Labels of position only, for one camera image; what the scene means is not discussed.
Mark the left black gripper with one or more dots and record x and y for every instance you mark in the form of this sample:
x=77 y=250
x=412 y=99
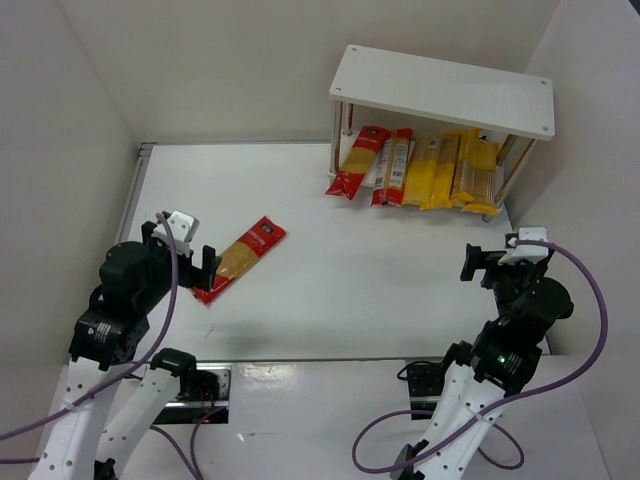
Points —
x=187 y=270

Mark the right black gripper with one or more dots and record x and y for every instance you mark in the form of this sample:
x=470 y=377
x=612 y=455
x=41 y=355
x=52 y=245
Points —
x=493 y=267

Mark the red spaghetti bag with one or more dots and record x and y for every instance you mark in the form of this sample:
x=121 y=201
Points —
x=241 y=256
x=359 y=160

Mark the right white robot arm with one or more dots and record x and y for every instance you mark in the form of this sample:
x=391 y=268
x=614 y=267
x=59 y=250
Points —
x=497 y=364

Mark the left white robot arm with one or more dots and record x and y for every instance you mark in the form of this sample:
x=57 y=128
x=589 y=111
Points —
x=112 y=396

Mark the yellow pasta bag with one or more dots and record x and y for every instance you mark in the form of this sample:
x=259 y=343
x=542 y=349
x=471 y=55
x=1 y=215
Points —
x=484 y=183
x=462 y=188
x=421 y=170
x=441 y=156

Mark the yellow pasta bag middle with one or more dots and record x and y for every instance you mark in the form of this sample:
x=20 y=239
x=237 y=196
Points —
x=441 y=156

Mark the yellow pasta bag far right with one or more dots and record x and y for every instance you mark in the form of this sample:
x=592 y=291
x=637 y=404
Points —
x=484 y=183

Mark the yellow pasta bag left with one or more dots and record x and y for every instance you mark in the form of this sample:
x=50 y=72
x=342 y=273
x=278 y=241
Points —
x=421 y=170

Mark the red pasta bag on shelf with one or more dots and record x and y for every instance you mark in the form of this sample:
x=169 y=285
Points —
x=391 y=170

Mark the white two-tier shelf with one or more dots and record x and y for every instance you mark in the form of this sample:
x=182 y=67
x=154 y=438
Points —
x=513 y=105

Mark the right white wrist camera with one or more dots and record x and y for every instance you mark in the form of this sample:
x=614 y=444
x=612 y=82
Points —
x=523 y=245

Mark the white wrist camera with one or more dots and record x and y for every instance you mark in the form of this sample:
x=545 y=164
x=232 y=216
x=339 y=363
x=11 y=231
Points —
x=523 y=245
x=183 y=227

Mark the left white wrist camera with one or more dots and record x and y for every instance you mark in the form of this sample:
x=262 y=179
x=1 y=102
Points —
x=183 y=227

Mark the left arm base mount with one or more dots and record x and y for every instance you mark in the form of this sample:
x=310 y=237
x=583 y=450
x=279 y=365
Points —
x=207 y=398

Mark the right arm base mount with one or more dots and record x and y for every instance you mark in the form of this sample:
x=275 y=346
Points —
x=425 y=383

